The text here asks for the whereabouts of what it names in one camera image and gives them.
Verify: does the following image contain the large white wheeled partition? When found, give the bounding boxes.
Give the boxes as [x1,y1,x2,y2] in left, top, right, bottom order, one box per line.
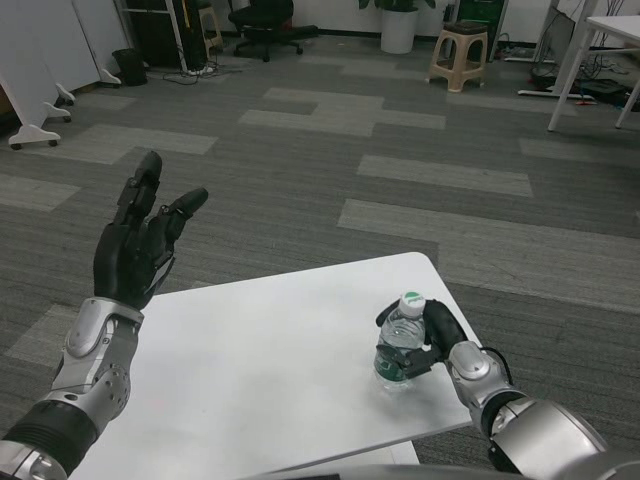
[0,0,76,151]

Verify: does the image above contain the beige plastic stool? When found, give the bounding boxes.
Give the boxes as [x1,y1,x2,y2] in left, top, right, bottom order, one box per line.
[427,21,490,94]

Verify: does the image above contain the wooden stool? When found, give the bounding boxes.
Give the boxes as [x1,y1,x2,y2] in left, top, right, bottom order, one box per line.
[196,0,225,57]

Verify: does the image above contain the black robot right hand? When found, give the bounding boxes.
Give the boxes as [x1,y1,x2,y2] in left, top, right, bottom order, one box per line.
[375,298,469,384]

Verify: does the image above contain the black cabinet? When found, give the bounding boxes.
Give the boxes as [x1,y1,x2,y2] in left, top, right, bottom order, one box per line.
[122,0,209,72]

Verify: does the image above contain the narrow white wheeled partition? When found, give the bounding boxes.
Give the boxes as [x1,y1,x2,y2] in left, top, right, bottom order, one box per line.
[69,0,123,91]

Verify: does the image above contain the black trash bin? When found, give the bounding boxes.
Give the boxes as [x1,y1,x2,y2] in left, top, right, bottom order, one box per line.
[111,48,149,88]

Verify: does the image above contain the silver robot chest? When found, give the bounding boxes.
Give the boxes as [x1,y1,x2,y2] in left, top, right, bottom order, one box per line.
[239,461,640,480]

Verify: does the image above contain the white desk leg frame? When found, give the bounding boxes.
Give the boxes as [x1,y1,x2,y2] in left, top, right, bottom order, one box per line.
[516,0,597,98]

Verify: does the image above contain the black bag under desk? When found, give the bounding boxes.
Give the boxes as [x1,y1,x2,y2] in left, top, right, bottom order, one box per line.
[581,78,629,105]

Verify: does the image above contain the clear water bottle green label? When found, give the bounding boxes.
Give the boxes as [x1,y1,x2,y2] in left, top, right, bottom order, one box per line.
[372,289,428,393]

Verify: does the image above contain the black office chair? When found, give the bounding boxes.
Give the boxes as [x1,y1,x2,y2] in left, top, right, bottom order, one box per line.
[227,0,320,64]

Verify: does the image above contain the white cylindrical planter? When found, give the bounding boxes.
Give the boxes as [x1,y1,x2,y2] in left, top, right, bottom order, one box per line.
[357,0,437,56]

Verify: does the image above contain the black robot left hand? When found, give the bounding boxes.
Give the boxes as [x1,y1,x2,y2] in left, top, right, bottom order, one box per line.
[93,149,210,311]

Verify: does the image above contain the green crate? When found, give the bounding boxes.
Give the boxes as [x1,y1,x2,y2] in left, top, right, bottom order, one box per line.
[455,0,502,64]

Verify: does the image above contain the white desk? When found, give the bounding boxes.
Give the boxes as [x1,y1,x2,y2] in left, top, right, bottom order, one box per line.
[546,14,640,133]

